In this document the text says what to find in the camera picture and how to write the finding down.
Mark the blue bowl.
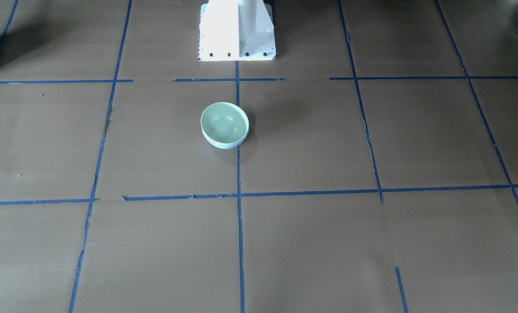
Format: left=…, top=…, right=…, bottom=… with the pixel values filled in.
left=203, top=133, right=247, bottom=150

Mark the green bowl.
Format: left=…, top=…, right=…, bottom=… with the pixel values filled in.
left=201, top=102, right=250, bottom=143

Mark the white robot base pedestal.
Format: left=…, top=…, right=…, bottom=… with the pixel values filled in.
left=197, top=0, right=277, bottom=62

